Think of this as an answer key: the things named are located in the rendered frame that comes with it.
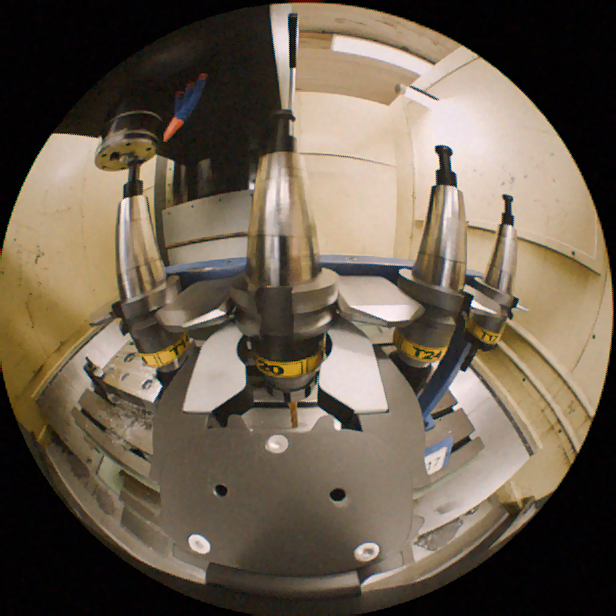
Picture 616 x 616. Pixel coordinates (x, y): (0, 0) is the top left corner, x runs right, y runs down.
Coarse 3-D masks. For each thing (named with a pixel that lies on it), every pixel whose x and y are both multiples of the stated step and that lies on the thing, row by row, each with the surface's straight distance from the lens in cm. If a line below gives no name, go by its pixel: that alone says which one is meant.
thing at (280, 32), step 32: (192, 32) 40; (224, 32) 39; (256, 32) 39; (288, 32) 89; (128, 64) 44; (160, 64) 44; (192, 64) 44; (224, 64) 44; (256, 64) 44; (288, 64) 92; (96, 96) 50; (128, 96) 50; (160, 96) 51; (224, 96) 51; (256, 96) 52; (288, 96) 92; (64, 128) 58; (96, 128) 59; (192, 128) 63; (224, 128) 64; (256, 128) 65; (192, 160) 87
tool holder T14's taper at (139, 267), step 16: (128, 208) 14; (144, 208) 15; (128, 224) 14; (144, 224) 14; (128, 240) 14; (144, 240) 14; (128, 256) 14; (144, 256) 14; (160, 256) 15; (128, 272) 14; (144, 272) 13; (160, 272) 14; (128, 288) 14; (144, 288) 13
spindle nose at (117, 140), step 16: (144, 96) 50; (112, 112) 51; (128, 112) 48; (144, 112) 47; (160, 112) 50; (112, 128) 47; (128, 128) 45; (144, 128) 45; (160, 128) 50; (112, 144) 44; (128, 144) 45; (144, 144) 46; (96, 160) 49; (144, 160) 53
